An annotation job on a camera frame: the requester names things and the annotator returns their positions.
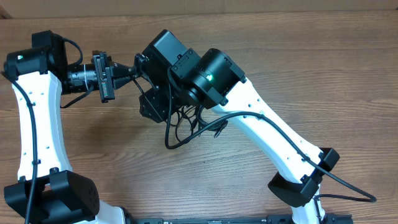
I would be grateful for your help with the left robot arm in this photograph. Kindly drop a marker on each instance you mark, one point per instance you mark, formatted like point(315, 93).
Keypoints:
point(48, 190)

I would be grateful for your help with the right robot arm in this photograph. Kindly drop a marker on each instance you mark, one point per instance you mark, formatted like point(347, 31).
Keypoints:
point(214, 81)

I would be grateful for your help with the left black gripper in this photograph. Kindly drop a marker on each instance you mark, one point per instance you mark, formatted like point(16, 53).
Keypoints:
point(106, 74)

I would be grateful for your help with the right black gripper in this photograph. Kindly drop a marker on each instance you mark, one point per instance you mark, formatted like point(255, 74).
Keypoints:
point(153, 103)

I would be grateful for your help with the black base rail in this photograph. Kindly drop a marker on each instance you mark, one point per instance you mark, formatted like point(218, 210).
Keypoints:
point(270, 219)

